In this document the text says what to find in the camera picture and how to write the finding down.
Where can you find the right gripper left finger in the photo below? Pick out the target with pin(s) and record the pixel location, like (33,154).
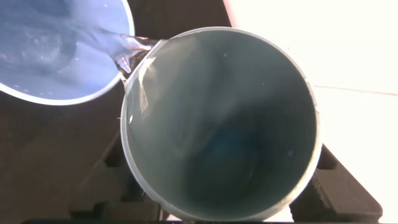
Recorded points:
(102,193)

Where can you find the light blue plastic cup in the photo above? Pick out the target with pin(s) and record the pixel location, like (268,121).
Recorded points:
(56,46)

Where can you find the teal plastic cup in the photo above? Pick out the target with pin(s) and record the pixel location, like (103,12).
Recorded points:
(217,124)

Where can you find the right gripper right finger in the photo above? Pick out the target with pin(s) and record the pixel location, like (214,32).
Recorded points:
(339,199)

